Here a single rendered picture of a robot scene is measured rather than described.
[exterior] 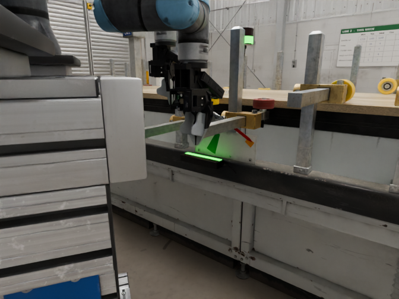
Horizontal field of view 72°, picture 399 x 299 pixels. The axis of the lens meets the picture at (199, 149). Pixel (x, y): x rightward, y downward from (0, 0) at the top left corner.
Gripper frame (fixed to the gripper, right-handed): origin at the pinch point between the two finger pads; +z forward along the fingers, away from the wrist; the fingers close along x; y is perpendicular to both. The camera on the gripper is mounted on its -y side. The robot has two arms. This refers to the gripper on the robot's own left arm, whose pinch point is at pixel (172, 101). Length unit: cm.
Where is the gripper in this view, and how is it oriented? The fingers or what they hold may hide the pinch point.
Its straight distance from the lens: 100.7
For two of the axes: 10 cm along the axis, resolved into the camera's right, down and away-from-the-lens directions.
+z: 0.0, 9.6, 2.6
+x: -2.9, 2.5, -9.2
